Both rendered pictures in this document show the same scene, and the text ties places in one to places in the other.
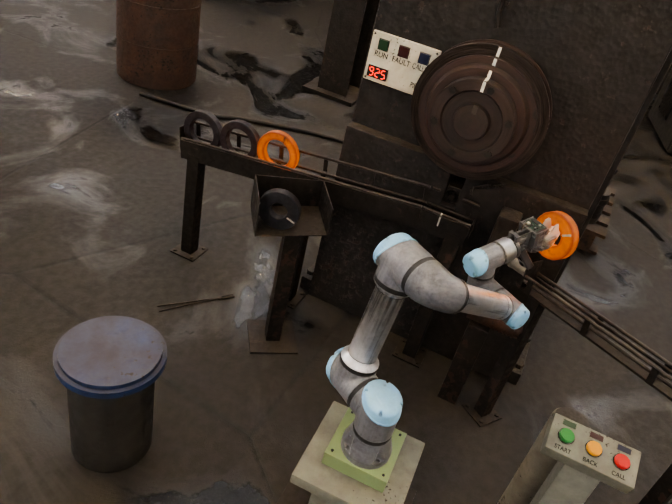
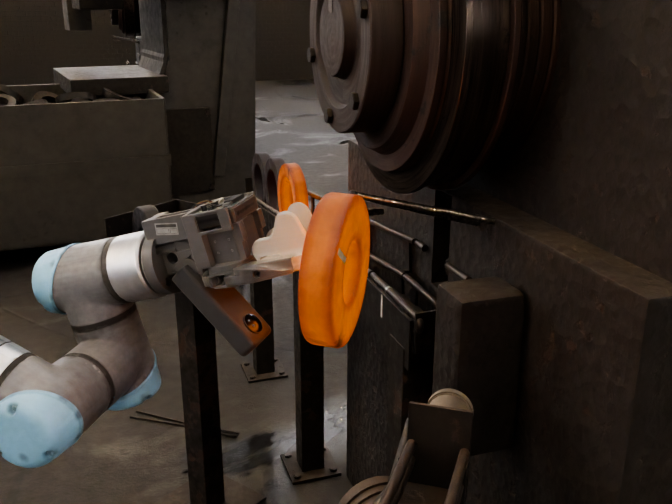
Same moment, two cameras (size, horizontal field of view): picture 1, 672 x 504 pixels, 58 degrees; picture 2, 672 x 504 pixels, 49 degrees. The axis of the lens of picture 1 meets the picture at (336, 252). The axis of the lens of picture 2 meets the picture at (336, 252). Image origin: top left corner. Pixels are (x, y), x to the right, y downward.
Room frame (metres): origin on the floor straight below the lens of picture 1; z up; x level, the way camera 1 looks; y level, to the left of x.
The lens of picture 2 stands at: (1.32, -1.24, 1.16)
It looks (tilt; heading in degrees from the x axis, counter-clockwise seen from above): 19 degrees down; 55
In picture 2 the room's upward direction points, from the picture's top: straight up
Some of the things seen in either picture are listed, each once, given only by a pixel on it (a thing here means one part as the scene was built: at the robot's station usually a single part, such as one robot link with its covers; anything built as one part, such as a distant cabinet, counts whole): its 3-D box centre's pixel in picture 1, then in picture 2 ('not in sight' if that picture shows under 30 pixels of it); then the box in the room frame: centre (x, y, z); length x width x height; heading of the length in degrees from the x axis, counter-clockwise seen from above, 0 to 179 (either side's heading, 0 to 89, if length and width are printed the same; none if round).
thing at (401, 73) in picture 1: (401, 64); not in sight; (2.27, -0.07, 1.15); 0.26 x 0.02 x 0.18; 73
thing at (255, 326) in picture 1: (278, 270); (192, 369); (1.92, 0.20, 0.36); 0.26 x 0.20 x 0.72; 108
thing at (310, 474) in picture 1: (360, 461); not in sight; (1.19, -0.22, 0.28); 0.32 x 0.32 x 0.04; 75
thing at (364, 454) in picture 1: (369, 436); not in sight; (1.19, -0.22, 0.40); 0.15 x 0.15 x 0.10
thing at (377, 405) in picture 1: (377, 408); not in sight; (1.20, -0.22, 0.52); 0.13 x 0.12 x 0.14; 41
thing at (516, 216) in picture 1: (500, 239); (477, 366); (2.01, -0.59, 0.68); 0.11 x 0.08 x 0.24; 163
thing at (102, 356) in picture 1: (112, 397); not in sight; (1.25, 0.58, 0.22); 0.32 x 0.32 x 0.43
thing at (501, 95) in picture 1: (472, 120); (348, 34); (1.97, -0.33, 1.11); 0.28 x 0.06 x 0.28; 73
